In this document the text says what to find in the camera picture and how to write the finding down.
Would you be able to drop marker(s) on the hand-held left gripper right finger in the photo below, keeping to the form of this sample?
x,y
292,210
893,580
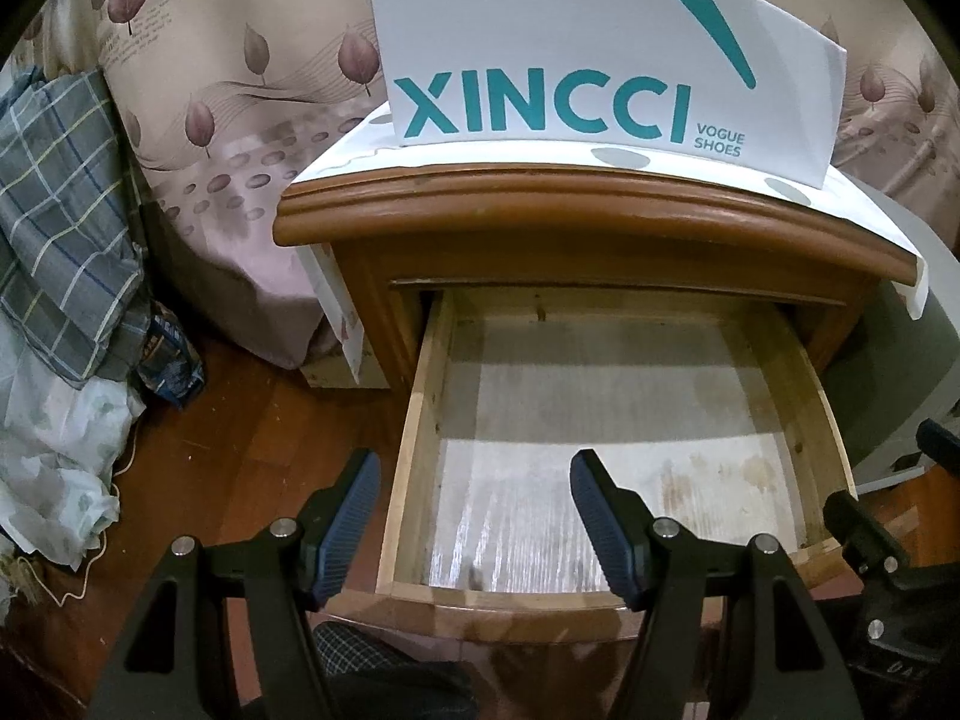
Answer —
x,y
604,532

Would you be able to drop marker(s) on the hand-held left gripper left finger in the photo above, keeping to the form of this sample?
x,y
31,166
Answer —
x,y
345,532

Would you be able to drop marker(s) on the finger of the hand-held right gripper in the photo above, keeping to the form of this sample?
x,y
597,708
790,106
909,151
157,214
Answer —
x,y
941,444
862,529

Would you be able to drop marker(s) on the white shoe box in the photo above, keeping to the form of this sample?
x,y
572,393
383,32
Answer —
x,y
525,22

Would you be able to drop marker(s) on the grey cabinet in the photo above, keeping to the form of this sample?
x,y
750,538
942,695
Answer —
x,y
900,360

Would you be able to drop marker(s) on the person's dark plaid pants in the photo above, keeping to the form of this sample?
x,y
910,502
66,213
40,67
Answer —
x,y
360,652

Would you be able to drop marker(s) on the white paper bag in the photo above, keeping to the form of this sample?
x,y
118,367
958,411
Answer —
x,y
337,315

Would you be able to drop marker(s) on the blue plastic packet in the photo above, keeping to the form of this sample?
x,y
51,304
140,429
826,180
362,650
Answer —
x,y
172,367

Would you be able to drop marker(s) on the white floral cloth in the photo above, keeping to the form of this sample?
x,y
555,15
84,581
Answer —
x,y
52,465

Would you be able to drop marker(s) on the wooden nightstand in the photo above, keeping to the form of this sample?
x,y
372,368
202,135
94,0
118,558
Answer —
x,y
525,199

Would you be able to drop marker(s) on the white dotted cloth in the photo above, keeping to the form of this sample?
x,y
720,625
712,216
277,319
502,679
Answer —
x,y
352,154

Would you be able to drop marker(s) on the grey plaid quilt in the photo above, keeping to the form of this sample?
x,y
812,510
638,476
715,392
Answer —
x,y
60,202

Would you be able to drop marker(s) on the leaf print bed sheet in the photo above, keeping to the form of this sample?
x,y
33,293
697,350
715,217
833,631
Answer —
x,y
247,7

